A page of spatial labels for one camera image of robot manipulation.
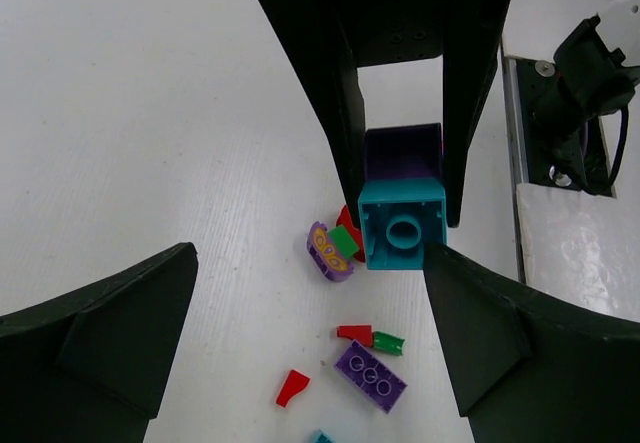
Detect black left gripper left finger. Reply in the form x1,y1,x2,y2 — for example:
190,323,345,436
1,243,198,442

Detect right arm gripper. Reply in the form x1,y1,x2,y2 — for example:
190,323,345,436
258,0,511,228

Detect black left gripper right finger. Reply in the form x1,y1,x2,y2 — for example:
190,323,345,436
423,243,639,442

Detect purple curved lego piece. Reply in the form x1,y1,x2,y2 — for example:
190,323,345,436
364,123,443,181

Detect teal square lego brick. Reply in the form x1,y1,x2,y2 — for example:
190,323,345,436
358,177,448,271

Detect purple patterned lego piece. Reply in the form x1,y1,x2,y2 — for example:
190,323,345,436
306,221,355,283

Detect red flower lego piece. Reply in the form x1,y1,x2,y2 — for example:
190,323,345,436
336,205,366,263

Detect small green lego block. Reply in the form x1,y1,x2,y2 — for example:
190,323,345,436
328,225,360,260

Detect green curved lego piece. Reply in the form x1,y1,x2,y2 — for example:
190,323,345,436
372,331,405,356

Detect purple flat lego brick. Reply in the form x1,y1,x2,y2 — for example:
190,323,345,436
334,340,407,414

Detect red sloped lego piece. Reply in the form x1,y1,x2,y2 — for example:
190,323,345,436
336,325,374,347

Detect red curved lego piece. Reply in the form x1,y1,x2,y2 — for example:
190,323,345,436
275,369,311,408

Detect teal flat lego brick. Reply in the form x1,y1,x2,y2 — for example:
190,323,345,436
309,429,335,443

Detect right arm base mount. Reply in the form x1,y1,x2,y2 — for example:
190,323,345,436
503,57,624,198

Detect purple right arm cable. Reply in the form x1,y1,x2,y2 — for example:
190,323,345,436
579,105,631,192

